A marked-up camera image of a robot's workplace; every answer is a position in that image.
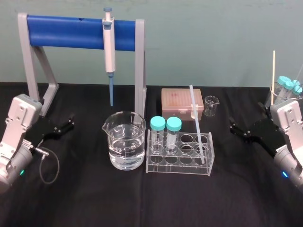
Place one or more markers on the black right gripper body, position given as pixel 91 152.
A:
pixel 264 132

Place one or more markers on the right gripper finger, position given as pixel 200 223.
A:
pixel 239 131
pixel 264 108

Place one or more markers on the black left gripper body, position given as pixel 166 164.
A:
pixel 40 130

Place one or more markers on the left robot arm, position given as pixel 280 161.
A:
pixel 21 111

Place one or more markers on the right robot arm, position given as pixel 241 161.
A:
pixel 287 113

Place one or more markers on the clear glass stirring rod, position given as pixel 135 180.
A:
pixel 197 123

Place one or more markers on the glass beaker holding tubes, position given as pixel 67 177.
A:
pixel 270 97

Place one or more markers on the clear tube with teal cap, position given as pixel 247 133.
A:
pixel 282 80
pixel 288 85
pixel 298 89
pixel 174 124
pixel 157 123
pixel 296 82

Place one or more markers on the small empty glass beaker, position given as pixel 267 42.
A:
pixel 210 106

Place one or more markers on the thin wooden stick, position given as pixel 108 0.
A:
pixel 273 71

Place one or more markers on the large glass beaker with water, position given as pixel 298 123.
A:
pixel 126 151

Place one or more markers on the pink pipette tip box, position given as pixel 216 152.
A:
pixel 176 101

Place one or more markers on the clear acrylic tube rack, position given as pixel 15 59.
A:
pixel 180 168

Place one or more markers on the grey pipette stand blue bar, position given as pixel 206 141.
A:
pixel 66 32

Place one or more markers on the white pipette with blue tip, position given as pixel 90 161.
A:
pixel 109 52

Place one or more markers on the black table cloth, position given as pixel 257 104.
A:
pixel 99 203

